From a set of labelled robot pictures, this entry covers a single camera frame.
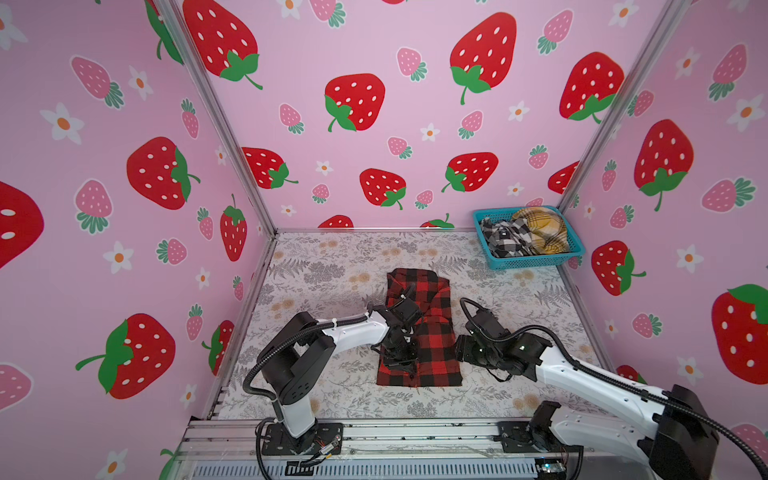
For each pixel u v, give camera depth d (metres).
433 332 0.88
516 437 0.74
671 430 0.40
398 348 0.74
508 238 1.06
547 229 1.07
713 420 0.41
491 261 1.03
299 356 0.48
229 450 0.73
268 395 0.49
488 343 0.62
